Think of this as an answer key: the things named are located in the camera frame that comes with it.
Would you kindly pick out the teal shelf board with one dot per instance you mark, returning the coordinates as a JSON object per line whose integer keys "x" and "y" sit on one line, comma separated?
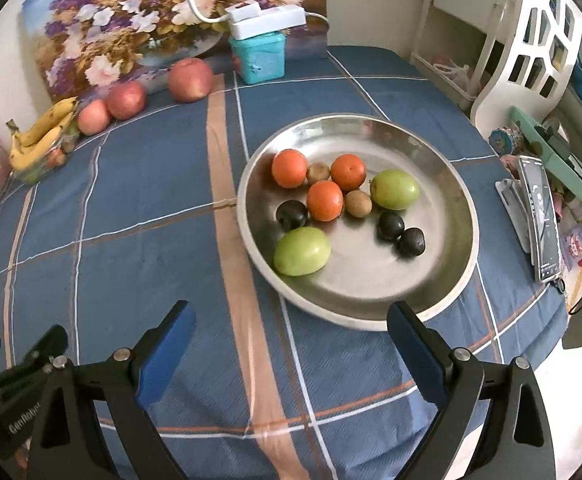
{"x": 566, "y": 165}

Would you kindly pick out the black smartphone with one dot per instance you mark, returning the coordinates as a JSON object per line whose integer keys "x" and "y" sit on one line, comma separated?
{"x": 541, "y": 215}

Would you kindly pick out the blue plaid tablecloth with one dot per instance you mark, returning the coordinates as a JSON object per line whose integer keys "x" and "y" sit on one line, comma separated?
{"x": 146, "y": 240}

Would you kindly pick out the teal plastic box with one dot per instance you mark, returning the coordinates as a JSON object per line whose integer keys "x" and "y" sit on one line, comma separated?
{"x": 258, "y": 60}

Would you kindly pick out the large red apple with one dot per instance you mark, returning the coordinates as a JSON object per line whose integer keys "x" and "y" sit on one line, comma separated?
{"x": 191, "y": 80}

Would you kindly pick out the small pink apple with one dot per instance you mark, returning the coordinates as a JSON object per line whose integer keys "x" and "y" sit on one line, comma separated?
{"x": 93, "y": 117}

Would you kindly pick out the dark plum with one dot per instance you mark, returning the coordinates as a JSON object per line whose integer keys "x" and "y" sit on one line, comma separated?
{"x": 411, "y": 242}
{"x": 292, "y": 214}
{"x": 390, "y": 225}

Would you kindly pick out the bunch of yellow bananas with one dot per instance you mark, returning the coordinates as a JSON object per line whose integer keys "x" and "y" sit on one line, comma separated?
{"x": 36, "y": 137}

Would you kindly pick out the small brown kiwi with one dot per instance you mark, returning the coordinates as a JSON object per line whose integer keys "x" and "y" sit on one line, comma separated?
{"x": 358, "y": 203}
{"x": 317, "y": 172}

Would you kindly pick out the patterned tape roll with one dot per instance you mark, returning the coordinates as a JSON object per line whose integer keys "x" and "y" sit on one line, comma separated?
{"x": 505, "y": 139}

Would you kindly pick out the orange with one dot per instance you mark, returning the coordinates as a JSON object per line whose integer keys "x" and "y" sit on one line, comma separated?
{"x": 325, "y": 201}
{"x": 289, "y": 168}
{"x": 349, "y": 172}

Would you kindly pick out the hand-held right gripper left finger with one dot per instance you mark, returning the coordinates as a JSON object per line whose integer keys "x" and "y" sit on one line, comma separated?
{"x": 171, "y": 350}

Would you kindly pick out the green jujube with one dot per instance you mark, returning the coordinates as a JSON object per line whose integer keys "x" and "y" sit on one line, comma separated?
{"x": 395, "y": 189}
{"x": 302, "y": 251}

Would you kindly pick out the white plastic bag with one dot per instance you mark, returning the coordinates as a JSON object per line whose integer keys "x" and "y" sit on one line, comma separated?
{"x": 451, "y": 72}

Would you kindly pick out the clear plastic fruit bag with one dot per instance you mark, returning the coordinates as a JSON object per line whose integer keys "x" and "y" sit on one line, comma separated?
{"x": 53, "y": 160}

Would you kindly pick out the dark red apple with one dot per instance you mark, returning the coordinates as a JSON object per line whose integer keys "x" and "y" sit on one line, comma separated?
{"x": 127, "y": 100}

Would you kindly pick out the round metal plate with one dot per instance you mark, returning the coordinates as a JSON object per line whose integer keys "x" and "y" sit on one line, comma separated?
{"x": 371, "y": 280}

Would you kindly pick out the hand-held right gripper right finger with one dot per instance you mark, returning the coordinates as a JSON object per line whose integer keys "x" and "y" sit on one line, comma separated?
{"x": 416, "y": 355}

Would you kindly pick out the floral painting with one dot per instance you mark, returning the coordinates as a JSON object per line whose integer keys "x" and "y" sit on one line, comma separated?
{"x": 111, "y": 25}

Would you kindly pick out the white power strip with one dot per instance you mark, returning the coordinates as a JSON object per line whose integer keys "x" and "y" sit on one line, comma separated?
{"x": 271, "y": 20}

